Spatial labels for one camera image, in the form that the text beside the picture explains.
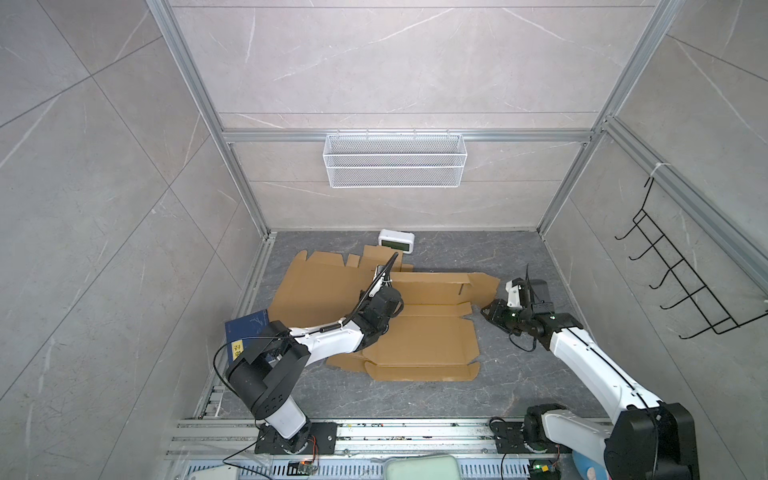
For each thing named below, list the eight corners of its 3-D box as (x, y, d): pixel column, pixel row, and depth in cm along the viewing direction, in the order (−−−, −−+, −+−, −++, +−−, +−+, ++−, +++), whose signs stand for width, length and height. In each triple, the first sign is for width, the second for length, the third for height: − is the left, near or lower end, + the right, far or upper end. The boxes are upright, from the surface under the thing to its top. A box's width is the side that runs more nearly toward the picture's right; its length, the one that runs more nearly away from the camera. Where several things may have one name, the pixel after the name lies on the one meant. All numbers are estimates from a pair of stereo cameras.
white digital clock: (376, 247, 115) (376, 238, 111) (381, 235, 119) (381, 226, 115) (412, 254, 112) (413, 246, 109) (416, 242, 117) (417, 233, 113)
